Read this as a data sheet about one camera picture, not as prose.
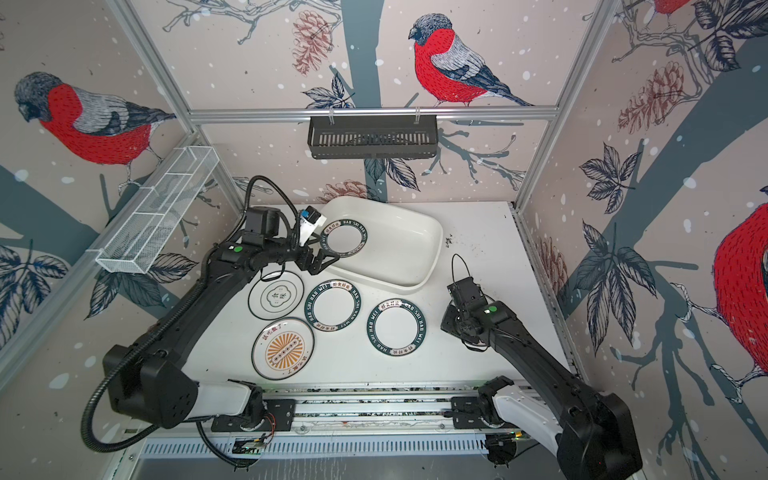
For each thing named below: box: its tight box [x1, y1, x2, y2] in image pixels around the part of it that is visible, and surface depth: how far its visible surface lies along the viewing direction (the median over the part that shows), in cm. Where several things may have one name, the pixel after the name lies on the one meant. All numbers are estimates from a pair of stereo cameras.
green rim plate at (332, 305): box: [304, 279, 362, 333], surface depth 95 cm
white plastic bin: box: [323, 196, 443, 293], surface depth 109 cm
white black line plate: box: [247, 270, 304, 321], surface depth 96 cm
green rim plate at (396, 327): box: [366, 298, 427, 357], surface depth 90 cm
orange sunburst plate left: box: [251, 317, 315, 381], surface depth 86 cm
